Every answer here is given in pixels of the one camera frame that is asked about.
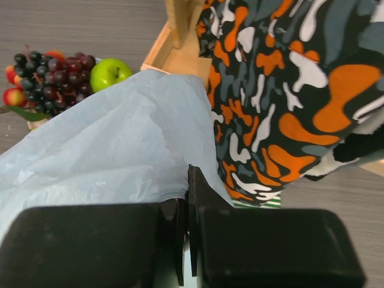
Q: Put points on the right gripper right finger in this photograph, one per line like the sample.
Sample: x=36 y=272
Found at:
x=255 y=247

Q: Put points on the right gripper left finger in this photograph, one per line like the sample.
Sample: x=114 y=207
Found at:
x=130 y=245

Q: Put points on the light blue plastic bag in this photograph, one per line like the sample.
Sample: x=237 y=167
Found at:
x=132 y=142

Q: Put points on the purple red grape bunch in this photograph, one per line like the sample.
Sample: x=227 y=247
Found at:
x=68 y=80

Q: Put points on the red lychee bunch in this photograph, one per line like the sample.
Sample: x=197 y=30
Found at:
x=14 y=96

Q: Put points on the dark blue grape bunch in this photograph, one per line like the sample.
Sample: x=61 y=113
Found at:
x=36 y=80

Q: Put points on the green striped folded cloth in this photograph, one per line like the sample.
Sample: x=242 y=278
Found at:
x=272 y=203

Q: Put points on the round fruit plate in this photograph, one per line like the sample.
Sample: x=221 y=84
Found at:
x=36 y=124

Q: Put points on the green apple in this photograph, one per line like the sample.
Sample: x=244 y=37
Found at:
x=108 y=72

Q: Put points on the orange camouflage pants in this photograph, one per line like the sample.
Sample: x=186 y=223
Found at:
x=285 y=80

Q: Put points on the wooden clothes rack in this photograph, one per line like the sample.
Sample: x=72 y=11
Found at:
x=176 y=49

